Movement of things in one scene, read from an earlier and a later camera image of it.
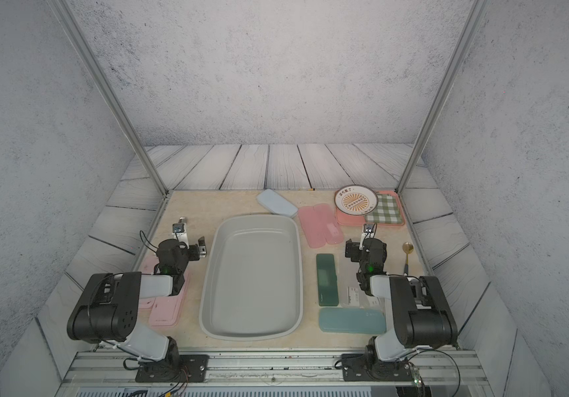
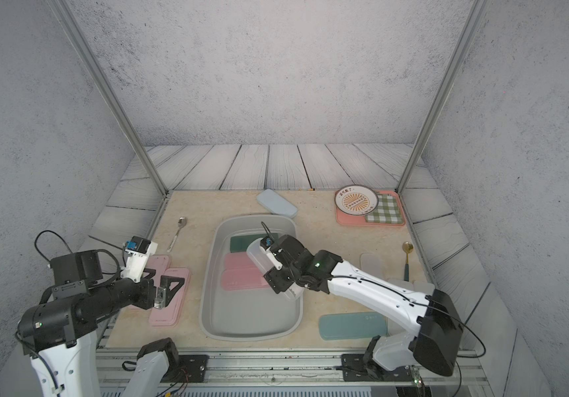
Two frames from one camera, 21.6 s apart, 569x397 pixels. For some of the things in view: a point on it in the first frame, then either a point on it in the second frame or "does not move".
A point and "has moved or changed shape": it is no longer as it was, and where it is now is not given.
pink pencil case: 332,228 → 244,279
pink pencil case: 312,228 → 239,264
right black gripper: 353,247 → 275,281
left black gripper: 195,255 → 150,297
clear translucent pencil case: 356,297 has moved or changed shape
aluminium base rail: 436,374 does not move
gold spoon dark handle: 407,247 does not move
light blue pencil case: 277,203 does not move
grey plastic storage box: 252,285 does not move
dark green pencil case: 327,287 has moved or changed shape
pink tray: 343,219 does not move
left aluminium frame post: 71,21 does not move
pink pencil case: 167,310 does not move
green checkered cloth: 387,211 does not move
